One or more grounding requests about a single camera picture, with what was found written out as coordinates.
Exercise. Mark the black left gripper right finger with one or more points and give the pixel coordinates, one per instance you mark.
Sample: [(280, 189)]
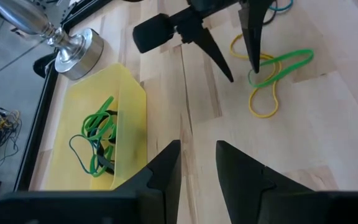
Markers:
[(259, 199)]

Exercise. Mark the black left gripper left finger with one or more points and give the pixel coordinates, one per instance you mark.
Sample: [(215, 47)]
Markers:
[(154, 193)]

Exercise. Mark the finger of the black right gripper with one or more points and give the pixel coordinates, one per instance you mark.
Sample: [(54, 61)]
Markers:
[(253, 31), (154, 32)]

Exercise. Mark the dark thin rubber band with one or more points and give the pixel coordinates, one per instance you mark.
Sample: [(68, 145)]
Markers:
[(272, 18)]

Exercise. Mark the teal rubber band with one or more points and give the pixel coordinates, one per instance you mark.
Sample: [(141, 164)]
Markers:
[(286, 7)]

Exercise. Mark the green rubber band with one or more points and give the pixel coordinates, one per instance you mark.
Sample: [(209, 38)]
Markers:
[(99, 109), (113, 130), (312, 55), (102, 161)]

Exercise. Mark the green rubber bands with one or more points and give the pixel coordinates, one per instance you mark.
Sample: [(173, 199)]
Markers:
[(99, 152)]

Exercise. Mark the yellow rubber band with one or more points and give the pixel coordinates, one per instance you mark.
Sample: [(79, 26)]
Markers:
[(263, 116)]

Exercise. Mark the blue rubber band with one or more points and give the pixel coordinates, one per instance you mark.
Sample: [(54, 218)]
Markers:
[(70, 143)]

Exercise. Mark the yellow plastic bin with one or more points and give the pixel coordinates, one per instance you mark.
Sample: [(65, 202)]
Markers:
[(73, 102)]

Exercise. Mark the white shade silver lamp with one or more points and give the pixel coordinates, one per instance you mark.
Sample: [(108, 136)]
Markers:
[(73, 53)]

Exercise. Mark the black aluminium table frame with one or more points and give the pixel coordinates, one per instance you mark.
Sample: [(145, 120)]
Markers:
[(37, 124)]

